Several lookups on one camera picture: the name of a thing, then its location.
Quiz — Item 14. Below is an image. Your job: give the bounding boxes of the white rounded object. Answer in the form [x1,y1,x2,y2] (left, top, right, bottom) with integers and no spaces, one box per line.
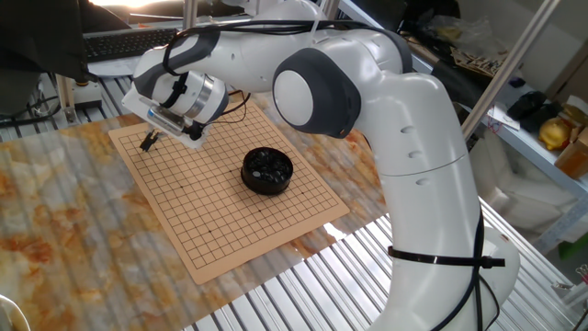
[0,293,31,331]

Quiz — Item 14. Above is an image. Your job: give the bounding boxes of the black camera cable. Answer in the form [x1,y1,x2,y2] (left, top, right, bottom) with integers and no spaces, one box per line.
[161,18,382,77]

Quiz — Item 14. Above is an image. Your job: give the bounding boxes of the grey metal shelf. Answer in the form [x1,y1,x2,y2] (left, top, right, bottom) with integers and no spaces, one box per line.
[480,82,588,197]

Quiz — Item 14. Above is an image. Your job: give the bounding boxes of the black bundle on shelf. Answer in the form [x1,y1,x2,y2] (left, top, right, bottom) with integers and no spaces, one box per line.
[506,90,564,134]

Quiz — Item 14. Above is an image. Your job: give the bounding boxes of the black fabric cover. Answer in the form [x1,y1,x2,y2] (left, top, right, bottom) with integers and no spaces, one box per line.
[0,0,132,84]

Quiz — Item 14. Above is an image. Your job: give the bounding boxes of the clear plastic bag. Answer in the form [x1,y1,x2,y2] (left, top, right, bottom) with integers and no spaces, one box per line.
[422,13,506,51]

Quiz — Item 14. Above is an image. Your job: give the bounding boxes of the black bowl of black stones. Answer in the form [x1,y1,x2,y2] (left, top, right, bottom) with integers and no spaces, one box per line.
[241,145,295,195]

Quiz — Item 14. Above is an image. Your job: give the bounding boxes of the thin black cable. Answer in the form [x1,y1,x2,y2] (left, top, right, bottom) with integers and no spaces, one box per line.
[431,209,502,331]

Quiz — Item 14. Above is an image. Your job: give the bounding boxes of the black floor cable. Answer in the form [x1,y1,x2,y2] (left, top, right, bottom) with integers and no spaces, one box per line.
[0,94,62,129]

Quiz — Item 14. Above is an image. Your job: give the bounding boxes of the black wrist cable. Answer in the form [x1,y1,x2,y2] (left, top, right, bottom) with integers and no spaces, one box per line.
[185,89,253,142]

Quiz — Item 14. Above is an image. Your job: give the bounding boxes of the aluminium frame post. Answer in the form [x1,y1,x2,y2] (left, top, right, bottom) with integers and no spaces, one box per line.
[55,73,103,125]
[182,0,198,29]
[460,0,562,142]

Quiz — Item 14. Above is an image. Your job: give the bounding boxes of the tan Go board mat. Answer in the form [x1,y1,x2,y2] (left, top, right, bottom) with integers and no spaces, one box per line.
[108,99,351,285]

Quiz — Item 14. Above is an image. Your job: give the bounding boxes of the orange brown box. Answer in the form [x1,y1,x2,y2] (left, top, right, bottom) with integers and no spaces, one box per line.
[554,126,588,180]

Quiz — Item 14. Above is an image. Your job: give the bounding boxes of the yellow gold figurine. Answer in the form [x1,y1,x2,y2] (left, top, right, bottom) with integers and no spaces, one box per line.
[537,117,573,152]

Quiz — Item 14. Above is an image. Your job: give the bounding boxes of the silver blue wrist camera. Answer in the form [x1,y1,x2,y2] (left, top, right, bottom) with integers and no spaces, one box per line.
[145,104,187,138]

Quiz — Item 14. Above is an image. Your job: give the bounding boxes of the marble patterned glossy sheet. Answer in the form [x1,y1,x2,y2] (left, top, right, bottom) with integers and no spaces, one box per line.
[0,91,390,331]

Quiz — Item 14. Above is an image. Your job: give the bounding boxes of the white foam packing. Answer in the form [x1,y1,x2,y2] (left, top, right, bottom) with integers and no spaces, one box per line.
[468,132,575,231]

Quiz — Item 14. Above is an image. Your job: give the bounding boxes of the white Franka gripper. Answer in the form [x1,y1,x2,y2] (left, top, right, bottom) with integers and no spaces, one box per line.
[121,87,213,154]

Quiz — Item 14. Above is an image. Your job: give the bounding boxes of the green plastic item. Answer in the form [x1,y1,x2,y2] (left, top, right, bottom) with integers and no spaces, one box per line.
[558,232,588,261]

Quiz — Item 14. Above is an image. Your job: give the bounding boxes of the brown cardboard cutout pieces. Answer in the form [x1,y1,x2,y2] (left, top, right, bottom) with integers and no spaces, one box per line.
[449,45,509,77]

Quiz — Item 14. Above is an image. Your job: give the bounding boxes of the black computer keyboard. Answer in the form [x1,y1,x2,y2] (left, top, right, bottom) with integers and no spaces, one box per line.
[84,28,180,63]

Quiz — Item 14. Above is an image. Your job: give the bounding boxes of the white paper sheet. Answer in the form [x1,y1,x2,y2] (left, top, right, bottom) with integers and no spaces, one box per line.
[86,54,143,77]

